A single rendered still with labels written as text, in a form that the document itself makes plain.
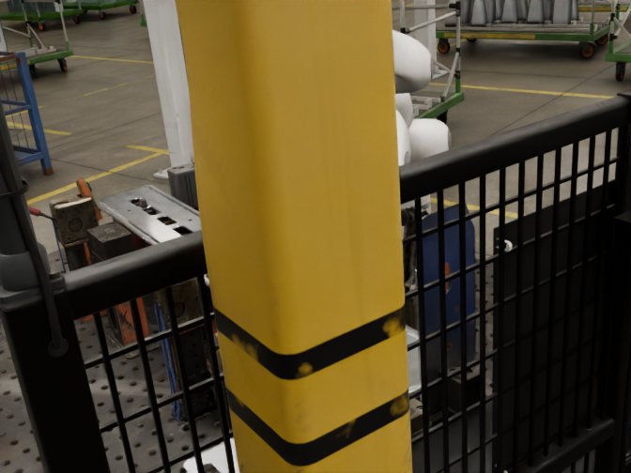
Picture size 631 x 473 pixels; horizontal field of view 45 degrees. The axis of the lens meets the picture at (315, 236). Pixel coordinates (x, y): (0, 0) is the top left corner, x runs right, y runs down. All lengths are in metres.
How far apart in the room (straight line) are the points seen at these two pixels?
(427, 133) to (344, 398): 1.54
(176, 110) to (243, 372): 5.12
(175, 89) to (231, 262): 5.12
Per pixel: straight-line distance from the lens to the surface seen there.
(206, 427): 1.79
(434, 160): 0.64
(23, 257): 0.48
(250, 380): 0.51
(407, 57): 1.63
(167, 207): 2.21
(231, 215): 0.45
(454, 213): 1.12
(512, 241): 0.77
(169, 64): 5.54
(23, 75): 6.17
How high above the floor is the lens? 1.75
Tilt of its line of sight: 23 degrees down
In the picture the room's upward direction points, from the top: 5 degrees counter-clockwise
